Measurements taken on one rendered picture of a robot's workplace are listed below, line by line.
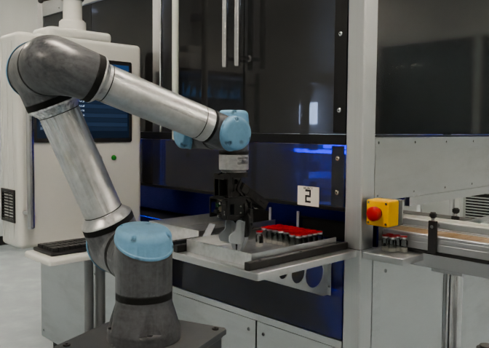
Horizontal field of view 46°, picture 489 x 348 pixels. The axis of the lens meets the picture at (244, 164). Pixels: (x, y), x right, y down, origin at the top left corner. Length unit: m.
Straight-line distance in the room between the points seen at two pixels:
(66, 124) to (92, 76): 0.16
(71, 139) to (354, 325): 0.97
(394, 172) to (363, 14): 0.48
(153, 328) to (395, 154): 0.95
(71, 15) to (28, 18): 4.91
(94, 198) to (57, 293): 1.99
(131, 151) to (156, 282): 1.21
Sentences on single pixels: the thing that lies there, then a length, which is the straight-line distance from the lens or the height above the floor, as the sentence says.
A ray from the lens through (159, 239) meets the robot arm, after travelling 1.18.
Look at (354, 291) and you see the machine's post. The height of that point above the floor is 0.76.
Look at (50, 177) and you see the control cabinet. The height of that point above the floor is 1.05.
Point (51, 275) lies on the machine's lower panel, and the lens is 3.28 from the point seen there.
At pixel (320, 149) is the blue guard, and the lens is 1.76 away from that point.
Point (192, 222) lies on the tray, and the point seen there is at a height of 0.89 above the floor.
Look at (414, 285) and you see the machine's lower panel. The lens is 1.99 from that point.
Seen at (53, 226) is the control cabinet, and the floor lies 0.87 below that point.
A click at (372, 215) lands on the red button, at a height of 0.99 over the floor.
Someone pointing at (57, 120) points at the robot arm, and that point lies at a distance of 1.25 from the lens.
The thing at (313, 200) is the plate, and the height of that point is 1.01.
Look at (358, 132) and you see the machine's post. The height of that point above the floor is 1.22.
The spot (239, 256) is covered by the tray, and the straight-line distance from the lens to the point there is 1.49.
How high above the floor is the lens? 1.22
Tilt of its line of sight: 3 degrees down
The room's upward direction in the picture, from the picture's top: straight up
